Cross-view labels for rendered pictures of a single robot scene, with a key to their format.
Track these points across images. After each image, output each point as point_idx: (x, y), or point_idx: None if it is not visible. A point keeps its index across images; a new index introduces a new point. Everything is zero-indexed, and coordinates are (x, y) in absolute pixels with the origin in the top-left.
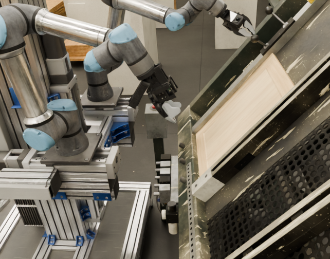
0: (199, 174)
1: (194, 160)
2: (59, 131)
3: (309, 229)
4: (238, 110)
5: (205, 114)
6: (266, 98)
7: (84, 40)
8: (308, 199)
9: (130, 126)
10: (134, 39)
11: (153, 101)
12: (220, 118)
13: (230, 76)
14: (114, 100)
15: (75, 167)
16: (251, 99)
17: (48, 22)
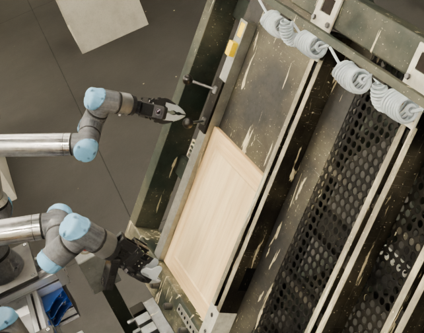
0: (199, 313)
1: (183, 299)
2: None
3: (334, 326)
4: (208, 213)
5: (164, 230)
6: (235, 192)
7: (16, 241)
8: (321, 300)
9: (66, 290)
10: (90, 226)
11: (131, 273)
12: (188, 230)
13: (170, 162)
14: (31, 269)
15: None
16: (218, 197)
17: None
